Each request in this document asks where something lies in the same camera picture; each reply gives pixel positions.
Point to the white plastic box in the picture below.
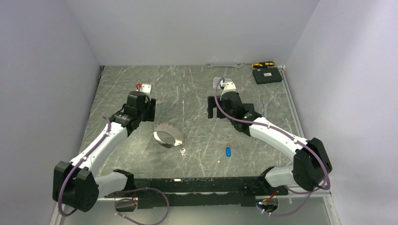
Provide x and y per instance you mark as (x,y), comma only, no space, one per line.
(216,80)

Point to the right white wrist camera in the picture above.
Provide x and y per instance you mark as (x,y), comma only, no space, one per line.
(227,87)

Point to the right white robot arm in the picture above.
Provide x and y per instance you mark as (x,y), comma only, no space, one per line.
(310,166)

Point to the black rectangular box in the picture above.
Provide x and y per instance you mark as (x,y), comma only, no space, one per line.
(267,75)

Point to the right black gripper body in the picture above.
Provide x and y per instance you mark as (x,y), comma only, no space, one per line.
(211,104)

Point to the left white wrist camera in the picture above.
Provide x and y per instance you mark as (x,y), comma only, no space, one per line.
(144,87)

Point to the metal keyring disc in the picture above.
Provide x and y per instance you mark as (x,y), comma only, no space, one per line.
(169,137)

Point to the silver open-end wrench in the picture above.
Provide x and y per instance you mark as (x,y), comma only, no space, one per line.
(218,65)

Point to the small silver wrench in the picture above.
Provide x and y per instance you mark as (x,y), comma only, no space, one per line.
(265,106)

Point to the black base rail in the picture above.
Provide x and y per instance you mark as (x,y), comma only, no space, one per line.
(160,192)

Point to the blue key tag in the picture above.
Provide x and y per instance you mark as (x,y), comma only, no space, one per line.
(228,151)

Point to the yellow black screwdriver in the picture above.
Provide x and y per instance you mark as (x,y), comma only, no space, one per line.
(266,64)

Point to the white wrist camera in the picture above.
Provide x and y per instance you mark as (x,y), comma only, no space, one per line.
(144,87)
(227,87)

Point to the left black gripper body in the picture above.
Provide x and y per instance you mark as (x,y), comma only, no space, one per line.
(147,114)

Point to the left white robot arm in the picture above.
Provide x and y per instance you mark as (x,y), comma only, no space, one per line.
(76,185)

